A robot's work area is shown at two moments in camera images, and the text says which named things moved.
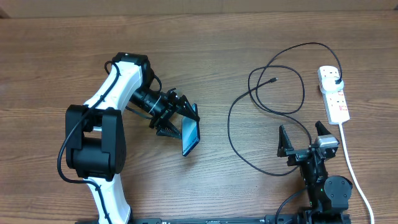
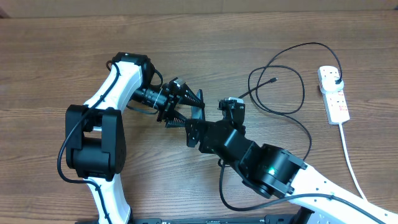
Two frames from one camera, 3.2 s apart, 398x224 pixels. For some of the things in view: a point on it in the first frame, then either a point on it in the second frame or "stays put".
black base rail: (270, 219) stays put
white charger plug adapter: (328, 84) stays put
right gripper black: (296, 155) -> (198, 129)
